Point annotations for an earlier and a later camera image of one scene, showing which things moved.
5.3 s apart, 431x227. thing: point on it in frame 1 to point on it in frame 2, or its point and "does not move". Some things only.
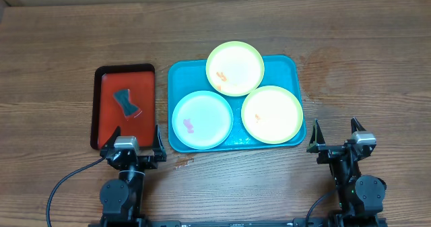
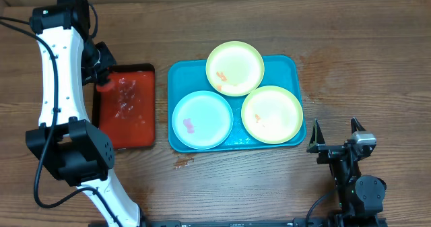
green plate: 234,69 does not move
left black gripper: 158,151 to 110,62
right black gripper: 332,153 does not move
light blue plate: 202,120 does not move
